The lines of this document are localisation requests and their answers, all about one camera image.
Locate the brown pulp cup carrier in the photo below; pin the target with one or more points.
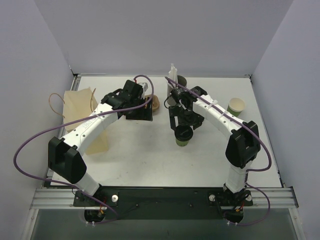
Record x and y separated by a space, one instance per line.
155 102

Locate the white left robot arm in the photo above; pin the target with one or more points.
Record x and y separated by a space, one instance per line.
65 154

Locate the black plastic cup lid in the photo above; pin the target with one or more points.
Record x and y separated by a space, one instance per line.
183 130

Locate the aluminium frame rail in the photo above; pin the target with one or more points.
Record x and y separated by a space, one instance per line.
117 197

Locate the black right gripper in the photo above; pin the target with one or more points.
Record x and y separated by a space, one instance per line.
184 117

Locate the brown paper takeout bag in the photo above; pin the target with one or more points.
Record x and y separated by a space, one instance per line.
78 105

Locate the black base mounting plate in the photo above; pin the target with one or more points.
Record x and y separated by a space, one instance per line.
170 211

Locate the green paper coffee cup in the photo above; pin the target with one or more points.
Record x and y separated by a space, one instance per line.
182 141

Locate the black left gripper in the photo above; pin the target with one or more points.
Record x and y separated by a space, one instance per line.
139 113

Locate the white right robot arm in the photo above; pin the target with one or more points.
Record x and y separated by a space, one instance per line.
194 107

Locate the white wrapped straws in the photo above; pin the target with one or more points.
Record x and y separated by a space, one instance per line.
173 75

